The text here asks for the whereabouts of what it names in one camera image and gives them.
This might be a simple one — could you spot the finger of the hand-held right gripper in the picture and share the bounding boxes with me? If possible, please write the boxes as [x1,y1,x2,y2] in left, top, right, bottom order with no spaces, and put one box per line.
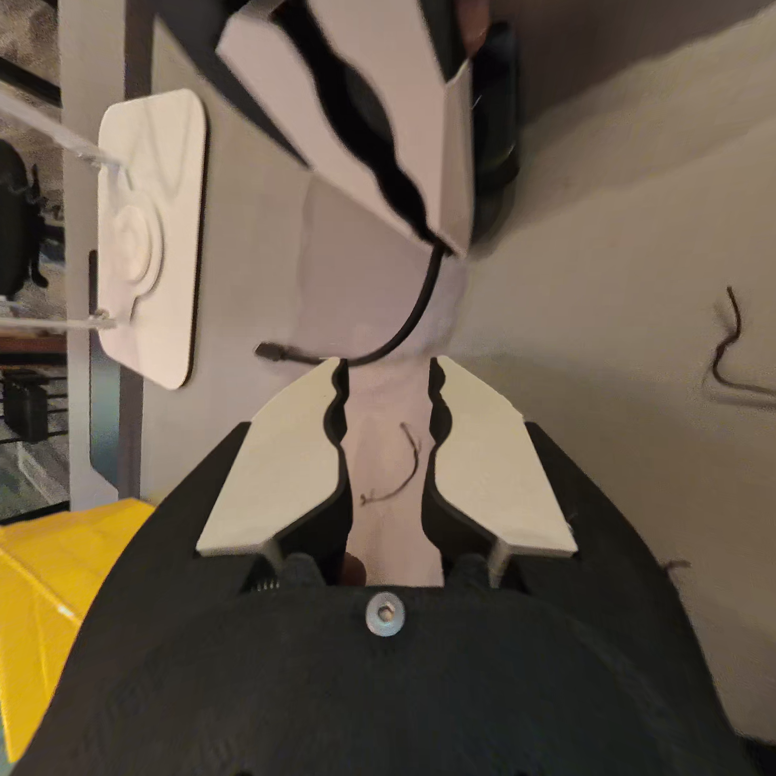
[310,0,476,258]
[216,13,432,246]

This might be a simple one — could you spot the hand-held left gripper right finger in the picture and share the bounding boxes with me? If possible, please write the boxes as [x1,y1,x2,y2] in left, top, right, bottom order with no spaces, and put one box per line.
[425,356,579,565]

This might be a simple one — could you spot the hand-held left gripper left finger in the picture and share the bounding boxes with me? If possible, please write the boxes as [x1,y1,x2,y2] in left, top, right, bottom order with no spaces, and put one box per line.
[197,356,352,561]

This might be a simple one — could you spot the black adapter with thin cable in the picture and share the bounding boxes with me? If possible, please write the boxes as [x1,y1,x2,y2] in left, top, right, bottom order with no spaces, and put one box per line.
[255,243,445,366]

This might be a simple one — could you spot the yellow plastic bin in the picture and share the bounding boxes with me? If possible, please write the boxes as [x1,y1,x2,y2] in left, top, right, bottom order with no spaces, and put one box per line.
[0,498,156,767]

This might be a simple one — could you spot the white stand base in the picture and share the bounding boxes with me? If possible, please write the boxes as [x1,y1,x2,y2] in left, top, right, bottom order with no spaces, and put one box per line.
[95,88,209,391]

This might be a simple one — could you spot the thin dark wire tie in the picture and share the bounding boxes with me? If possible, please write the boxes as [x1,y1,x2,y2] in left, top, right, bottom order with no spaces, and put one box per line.
[710,285,776,401]
[362,421,422,506]

